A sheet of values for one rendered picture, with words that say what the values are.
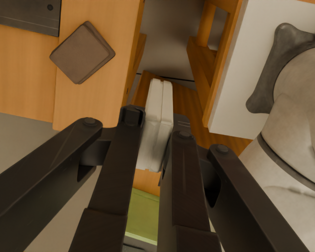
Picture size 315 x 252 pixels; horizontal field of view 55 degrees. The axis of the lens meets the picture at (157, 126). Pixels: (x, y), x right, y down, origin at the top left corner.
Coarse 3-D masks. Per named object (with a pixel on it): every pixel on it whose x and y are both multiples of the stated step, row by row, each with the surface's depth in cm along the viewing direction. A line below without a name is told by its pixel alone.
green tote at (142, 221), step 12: (132, 192) 82; (144, 192) 85; (132, 204) 79; (144, 204) 81; (156, 204) 83; (132, 216) 75; (144, 216) 77; (156, 216) 78; (132, 228) 71; (144, 228) 73; (156, 228) 75; (144, 240) 71; (156, 240) 71
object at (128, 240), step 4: (124, 236) 85; (128, 236) 85; (124, 240) 86; (128, 240) 86; (132, 240) 86; (136, 240) 86; (140, 240) 86; (124, 244) 87; (128, 244) 87; (132, 244) 87; (136, 244) 86; (140, 244) 86; (144, 244) 86; (148, 244) 86; (152, 244) 86; (140, 248) 87; (144, 248) 87; (148, 248) 87; (152, 248) 87; (156, 248) 87
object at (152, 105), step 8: (152, 80) 20; (152, 88) 19; (160, 88) 20; (152, 96) 18; (152, 104) 16; (152, 112) 16; (144, 120) 15; (152, 120) 15; (144, 128) 15; (152, 128) 15; (144, 136) 15; (152, 136) 15; (144, 144) 15; (152, 144) 15; (144, 152) 15; (144, 160) 16; (144, 168) 16
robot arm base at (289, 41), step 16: (288, 32) 55; (304, 32) 55; (272, 48) 57; (288, 48) 55; (304, 48) 53; (272, 64) 57; (272, 80) 56; (256, 96) 61; (272, 96) 57; (256, 112) 62
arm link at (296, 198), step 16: (256, 144) 50; (240, 160) 52; (256, 160) 49; (272, 160) 47; (256, 176) 48; (272, 176) 46; (288, 176) 45; (272, 192) 46; (288, 192) 45; (304, 192) 45; (288, 208) 44; (304, 208) 43; (304, 224) 42; (304, 240) 42
